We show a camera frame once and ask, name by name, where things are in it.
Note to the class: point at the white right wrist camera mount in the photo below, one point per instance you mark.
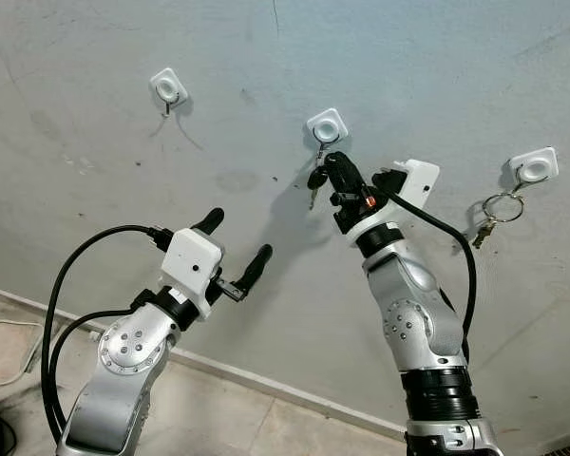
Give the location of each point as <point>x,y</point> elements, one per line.
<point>420,180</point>

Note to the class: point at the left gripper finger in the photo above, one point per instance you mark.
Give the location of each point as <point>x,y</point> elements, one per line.
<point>209,221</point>
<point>256,266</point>

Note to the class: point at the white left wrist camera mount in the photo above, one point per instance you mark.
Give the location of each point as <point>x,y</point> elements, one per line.
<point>190,261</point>

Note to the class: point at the black-headed key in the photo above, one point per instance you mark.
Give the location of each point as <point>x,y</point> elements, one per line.
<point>316,179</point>

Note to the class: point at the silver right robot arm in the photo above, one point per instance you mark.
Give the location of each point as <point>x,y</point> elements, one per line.
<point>413,313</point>

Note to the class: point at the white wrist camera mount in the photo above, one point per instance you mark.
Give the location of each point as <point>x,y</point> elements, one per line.
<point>190,261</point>
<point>420,180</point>

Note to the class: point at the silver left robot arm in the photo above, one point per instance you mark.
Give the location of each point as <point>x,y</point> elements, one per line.
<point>123,361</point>

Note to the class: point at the white wall hook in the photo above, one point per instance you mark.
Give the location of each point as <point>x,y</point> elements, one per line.
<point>535,168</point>
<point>168,85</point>
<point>328,125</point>

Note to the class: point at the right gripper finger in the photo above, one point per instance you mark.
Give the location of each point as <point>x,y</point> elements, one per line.
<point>352,180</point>
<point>336,176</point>

